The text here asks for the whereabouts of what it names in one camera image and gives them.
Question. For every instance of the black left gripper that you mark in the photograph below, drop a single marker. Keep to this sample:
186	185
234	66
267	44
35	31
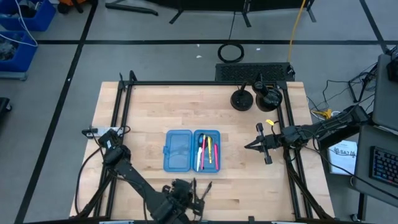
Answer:
185	208

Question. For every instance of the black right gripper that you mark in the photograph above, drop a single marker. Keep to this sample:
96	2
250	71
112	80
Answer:
276	138

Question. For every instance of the black pen clear barrel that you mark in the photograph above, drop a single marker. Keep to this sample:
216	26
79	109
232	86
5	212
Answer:
207	190

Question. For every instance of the pink highlighter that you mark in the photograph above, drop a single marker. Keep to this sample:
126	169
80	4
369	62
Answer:
216	157

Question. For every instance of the yellow highlighter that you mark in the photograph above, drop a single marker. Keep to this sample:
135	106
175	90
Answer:
210	151

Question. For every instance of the blue translucent supply box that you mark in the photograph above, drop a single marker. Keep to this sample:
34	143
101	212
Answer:
177	149

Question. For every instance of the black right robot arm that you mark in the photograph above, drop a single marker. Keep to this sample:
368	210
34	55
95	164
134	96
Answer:
329	127

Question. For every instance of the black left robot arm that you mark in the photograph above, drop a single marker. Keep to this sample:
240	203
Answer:
136	177

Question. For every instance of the black perforated computer case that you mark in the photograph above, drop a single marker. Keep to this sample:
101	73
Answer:
248	71

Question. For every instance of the white paper manual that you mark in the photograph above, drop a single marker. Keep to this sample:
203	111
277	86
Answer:
342	158

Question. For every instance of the grey desk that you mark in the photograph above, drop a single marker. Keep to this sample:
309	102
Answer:
362	161

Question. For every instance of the black tripod stand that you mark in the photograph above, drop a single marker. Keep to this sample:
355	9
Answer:
353	90

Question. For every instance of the black keyboard blue keys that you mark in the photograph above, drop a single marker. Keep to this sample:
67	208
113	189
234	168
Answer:
385	166

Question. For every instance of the grey side table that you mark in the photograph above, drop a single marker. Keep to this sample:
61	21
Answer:
385	99

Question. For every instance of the black partition screen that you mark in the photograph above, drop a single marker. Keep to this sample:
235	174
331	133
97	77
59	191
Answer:
217	4

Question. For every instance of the black device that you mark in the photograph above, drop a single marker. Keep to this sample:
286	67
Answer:
393	65

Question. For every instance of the black metal bar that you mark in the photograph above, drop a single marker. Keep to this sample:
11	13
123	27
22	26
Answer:
130	8

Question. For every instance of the black floor object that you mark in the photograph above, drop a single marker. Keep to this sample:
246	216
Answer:
3	105

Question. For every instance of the grey dolly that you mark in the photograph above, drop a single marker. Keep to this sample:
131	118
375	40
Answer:
12	76

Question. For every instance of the blue storage bin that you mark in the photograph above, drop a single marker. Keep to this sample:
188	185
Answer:
43	18
26	56

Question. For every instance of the orange black object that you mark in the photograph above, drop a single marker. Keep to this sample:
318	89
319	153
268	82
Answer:
71	2

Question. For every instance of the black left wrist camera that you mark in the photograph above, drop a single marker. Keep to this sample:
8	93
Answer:
183	188

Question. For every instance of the black aluminium table frame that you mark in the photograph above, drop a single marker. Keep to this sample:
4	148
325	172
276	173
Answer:
202	83

